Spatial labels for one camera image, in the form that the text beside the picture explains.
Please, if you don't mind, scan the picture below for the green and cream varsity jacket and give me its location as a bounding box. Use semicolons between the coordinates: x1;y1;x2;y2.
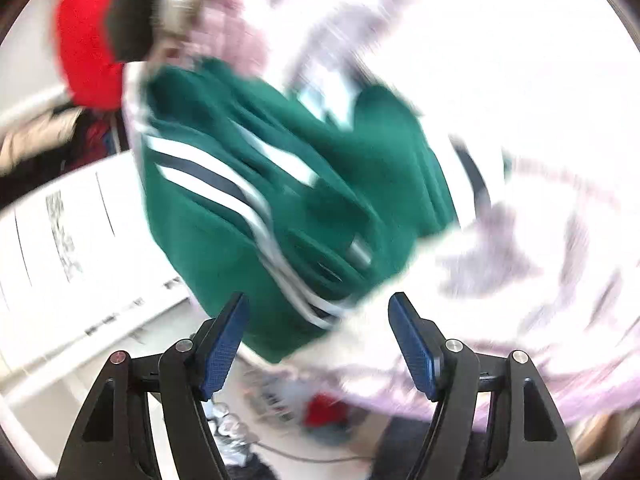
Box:
121;56;511;365

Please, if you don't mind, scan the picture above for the white sliding wardrobe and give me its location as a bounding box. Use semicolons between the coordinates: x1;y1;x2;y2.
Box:
0;84;202;480

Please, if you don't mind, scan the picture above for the beige hanging coat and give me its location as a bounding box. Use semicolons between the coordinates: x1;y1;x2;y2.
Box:
0;107;82;177

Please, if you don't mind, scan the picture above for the floral purple bed blanket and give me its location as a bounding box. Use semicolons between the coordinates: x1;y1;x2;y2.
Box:
139;0;639;422

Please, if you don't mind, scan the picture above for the folded black garment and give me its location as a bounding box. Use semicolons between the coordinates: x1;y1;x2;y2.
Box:
104;0;156;63

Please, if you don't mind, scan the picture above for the red quilt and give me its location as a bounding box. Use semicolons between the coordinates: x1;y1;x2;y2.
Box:
54;0;126;112

